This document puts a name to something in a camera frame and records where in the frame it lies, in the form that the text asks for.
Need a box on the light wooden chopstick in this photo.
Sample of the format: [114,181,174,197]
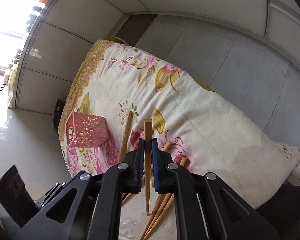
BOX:
[144,119,152,215]

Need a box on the floral cream tablecloth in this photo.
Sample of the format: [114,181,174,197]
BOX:
[58,38,300,238]

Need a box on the pink perforated utensil holder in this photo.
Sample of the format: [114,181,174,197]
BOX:
[65,111,109,148]

